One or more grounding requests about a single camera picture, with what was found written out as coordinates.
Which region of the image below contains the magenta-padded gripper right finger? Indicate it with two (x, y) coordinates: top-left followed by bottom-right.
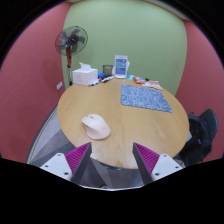
(132, 142), (184, 185)

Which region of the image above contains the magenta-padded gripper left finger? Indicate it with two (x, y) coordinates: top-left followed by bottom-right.
(39, 142), (93, 185)

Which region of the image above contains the pale pink computer mouse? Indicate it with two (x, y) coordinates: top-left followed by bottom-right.
(81, 113), (112, 141)

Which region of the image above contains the blue patterned mouse pad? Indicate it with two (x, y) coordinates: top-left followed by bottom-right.
(120, 83), (173, 113)

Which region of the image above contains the black backpack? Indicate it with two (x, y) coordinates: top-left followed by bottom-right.
(181, 112), (213, 165)

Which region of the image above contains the black office chair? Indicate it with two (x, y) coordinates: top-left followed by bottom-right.
(188, 108), (219, 161)

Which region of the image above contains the white and orange snack packet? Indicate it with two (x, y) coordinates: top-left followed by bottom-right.
(145, 79), (164, 91)

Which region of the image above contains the black-capped whiteboard marker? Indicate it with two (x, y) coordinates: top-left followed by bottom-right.
(99, 75), (116, 84)
(88, 79), (101, 87)

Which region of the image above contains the white tissue box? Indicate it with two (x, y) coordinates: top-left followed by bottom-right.
(72, 62), (99, 86)

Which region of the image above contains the white and blue sign stand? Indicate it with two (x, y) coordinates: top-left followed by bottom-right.
(113, 54), (131, 80)

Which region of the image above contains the black standing fan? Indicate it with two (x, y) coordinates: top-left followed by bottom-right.
(54, 25), (89, 87)

